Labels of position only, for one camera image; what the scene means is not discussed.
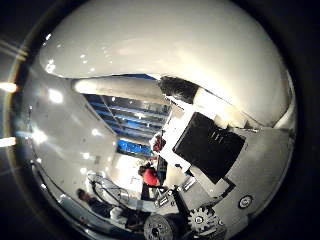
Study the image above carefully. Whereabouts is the person in dark clothes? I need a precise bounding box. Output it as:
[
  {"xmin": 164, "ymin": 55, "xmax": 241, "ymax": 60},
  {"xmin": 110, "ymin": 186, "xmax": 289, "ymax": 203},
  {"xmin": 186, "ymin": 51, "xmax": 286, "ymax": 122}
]
[{"xmin": 75, "ymin": 188, "xmax": 116, "ymax": 219}]

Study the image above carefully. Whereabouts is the shelf rack with blue bins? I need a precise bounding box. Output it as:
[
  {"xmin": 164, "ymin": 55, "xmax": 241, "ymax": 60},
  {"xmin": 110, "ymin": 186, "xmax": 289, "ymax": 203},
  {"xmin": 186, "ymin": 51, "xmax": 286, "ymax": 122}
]
[{"xmin": 83, "ymin": 93, "xmax": 172, "ymax": 158}]

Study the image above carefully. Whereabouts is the person in red shirt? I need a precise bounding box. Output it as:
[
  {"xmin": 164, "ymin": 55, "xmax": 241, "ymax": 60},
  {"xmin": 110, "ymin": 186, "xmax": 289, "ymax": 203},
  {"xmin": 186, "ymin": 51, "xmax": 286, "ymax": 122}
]
[{"xmin": 137, "ymin": 162, "xmax": 162, "ymax": 202}]

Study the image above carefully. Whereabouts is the white spray bottle yellow label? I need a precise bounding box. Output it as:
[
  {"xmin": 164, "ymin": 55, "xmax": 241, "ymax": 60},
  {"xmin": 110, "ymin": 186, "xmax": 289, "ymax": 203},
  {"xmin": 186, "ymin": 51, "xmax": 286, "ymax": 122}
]
[{"xmin": 39, "ymin": 0, "xmax": 295, "ymax": 128}]

